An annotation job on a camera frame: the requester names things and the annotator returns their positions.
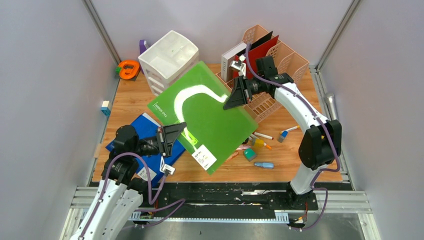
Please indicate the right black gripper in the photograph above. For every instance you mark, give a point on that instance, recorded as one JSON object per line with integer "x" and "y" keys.
{"x": 240, "y": 94}

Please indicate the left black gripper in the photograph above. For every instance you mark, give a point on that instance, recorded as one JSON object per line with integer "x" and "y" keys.
{"x": 168, "y": 134}

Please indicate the white hardcover book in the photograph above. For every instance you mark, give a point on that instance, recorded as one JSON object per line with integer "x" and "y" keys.
{"x": 227, "y": 58}

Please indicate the blue folder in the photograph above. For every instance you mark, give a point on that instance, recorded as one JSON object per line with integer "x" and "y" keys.
{"x": 140, "y": 137}

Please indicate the green folder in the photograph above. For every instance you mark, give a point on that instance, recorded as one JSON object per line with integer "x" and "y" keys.
{"x": 212, "y": 133}

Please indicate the red folder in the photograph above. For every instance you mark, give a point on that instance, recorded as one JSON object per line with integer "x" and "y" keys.
{"x": 258, "y": 50}

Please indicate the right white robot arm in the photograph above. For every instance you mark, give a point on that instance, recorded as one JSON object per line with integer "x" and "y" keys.
{"x": 320, "y": 148}

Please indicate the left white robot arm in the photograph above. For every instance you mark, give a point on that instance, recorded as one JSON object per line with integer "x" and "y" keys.
{"x": 119, "y": 194}

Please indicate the red cap white marker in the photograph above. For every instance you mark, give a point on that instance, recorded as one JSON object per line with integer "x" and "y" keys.
{"x": 263, "y": 135}

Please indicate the pink mini highlighter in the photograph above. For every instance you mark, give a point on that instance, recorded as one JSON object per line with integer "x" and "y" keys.
{"x": 243, "y": 147}

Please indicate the yellow mini highlighter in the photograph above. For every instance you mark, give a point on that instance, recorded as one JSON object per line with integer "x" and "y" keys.
{"x": 256, "y": 142}

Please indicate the orange mini highlighter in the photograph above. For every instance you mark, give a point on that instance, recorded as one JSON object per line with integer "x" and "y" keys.
{"x": 232, "y": 156}

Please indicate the teal eraser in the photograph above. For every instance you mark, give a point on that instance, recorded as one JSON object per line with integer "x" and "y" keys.
{"x": 249, "y": 154}

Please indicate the yellow cap white marker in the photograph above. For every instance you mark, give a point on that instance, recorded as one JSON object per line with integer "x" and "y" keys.
{"x": 290, "y": 129}

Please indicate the blue grey eraser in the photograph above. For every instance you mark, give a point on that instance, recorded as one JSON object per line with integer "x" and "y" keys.
{"x": 282, "y": 136}

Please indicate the blue white small block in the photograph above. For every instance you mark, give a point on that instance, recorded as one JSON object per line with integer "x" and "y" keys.
{"x": 106, "y": 108}

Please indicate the blue mini highlighter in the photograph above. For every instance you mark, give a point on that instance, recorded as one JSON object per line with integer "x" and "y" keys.
{"x": 265, "y": 165}

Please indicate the white plastic drawer unit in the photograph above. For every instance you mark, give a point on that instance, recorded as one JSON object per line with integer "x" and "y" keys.
{"x": 167, "y": 60}

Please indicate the orange tape dispenser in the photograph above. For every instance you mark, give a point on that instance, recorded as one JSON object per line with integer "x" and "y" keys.
{"x": 128, "y": 70}

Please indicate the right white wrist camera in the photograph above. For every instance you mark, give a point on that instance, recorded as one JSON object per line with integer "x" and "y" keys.
{"x": 239, "y": 65}

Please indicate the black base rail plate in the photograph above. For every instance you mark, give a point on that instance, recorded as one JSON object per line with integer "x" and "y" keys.
{"x": 244, "y": 200}

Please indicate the purple object at wall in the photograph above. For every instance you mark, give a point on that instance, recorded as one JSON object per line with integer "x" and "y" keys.
{"x": 143, "y": 46}

